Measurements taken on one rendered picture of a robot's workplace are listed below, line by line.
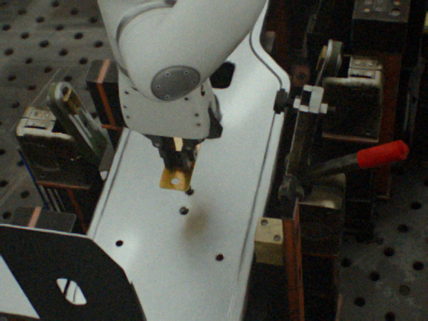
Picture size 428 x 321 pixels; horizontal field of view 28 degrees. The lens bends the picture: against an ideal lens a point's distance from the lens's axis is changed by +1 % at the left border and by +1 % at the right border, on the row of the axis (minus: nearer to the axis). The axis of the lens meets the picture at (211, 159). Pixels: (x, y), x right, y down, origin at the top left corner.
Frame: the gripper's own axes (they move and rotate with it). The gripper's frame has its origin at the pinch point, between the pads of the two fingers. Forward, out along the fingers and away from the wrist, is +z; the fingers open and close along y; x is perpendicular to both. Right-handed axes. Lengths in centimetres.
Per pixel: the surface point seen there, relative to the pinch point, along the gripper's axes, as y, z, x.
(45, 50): 45, 39, -47
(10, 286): 18.7, 9.1, 16.8
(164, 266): 0.3, 9.1, 11.1
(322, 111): -17.7, -11.2, 0.7
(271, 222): -12.6, 2.6, 6.7
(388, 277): -26.5, 39.1, -8.0
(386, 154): -24.7, -5.0, 0.7
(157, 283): 0.5, 9.1, 13.6
